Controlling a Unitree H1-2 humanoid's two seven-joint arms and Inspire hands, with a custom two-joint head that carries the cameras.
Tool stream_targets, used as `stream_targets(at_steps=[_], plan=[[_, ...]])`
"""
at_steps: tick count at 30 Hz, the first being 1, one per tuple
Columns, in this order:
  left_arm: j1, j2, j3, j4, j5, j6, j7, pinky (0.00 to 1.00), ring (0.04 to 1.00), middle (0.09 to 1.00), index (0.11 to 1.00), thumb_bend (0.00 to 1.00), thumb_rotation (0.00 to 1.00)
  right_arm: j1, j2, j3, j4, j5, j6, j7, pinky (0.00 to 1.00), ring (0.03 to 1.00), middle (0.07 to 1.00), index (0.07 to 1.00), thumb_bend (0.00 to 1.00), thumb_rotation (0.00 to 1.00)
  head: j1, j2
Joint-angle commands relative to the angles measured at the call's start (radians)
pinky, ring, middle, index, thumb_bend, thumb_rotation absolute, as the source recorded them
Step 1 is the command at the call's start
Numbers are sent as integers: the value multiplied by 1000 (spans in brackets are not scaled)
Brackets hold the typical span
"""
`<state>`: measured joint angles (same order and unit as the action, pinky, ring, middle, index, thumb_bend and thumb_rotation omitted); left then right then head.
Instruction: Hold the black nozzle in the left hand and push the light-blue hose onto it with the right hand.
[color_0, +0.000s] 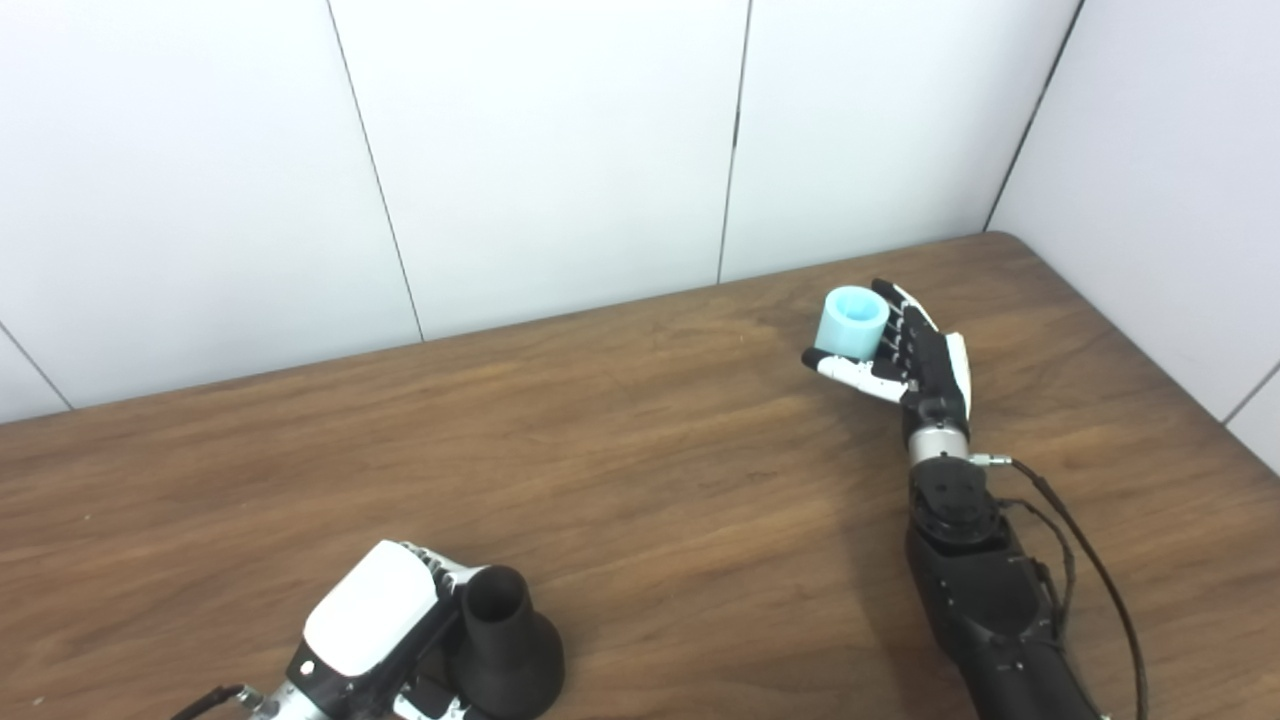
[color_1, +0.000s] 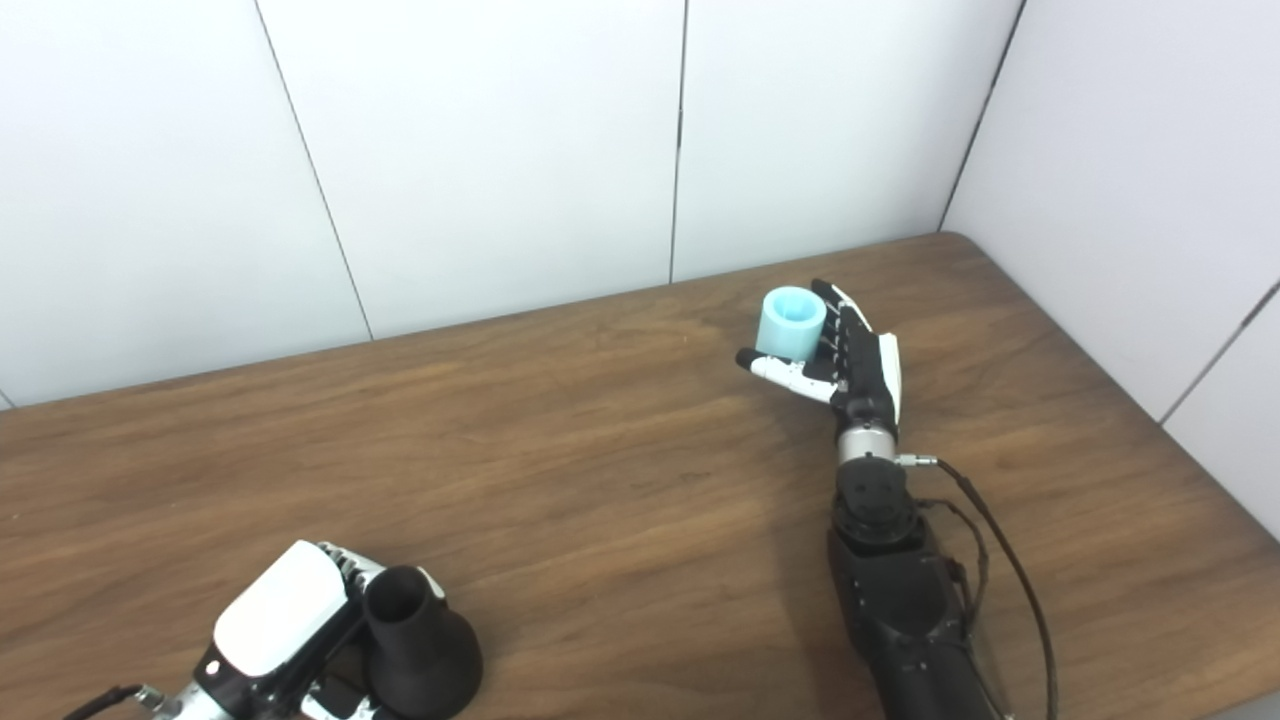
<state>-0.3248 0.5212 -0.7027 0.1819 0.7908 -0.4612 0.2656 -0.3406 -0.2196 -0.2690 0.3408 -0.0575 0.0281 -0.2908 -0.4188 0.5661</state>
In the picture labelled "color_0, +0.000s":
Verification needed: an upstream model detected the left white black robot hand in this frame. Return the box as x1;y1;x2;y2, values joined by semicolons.
285;540;491;720

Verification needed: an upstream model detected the light-blue cylindrical hose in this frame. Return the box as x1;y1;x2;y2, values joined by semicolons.
814;286;891;360

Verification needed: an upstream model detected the thin braided black cable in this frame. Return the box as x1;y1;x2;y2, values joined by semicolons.
998;497;1079;646

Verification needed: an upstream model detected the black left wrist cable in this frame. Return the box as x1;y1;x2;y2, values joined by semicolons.
168;684;273;720

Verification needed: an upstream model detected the black funnel-shaped nozzle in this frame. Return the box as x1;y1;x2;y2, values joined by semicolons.
446;565;566;720

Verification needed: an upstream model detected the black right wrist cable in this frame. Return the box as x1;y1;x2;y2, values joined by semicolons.
970;453;1150;720

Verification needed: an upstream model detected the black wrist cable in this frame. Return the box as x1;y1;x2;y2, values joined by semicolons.
168;684;273;720
970;453;1150;720

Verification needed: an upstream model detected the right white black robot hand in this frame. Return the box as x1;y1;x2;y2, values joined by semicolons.
801;279;973;434

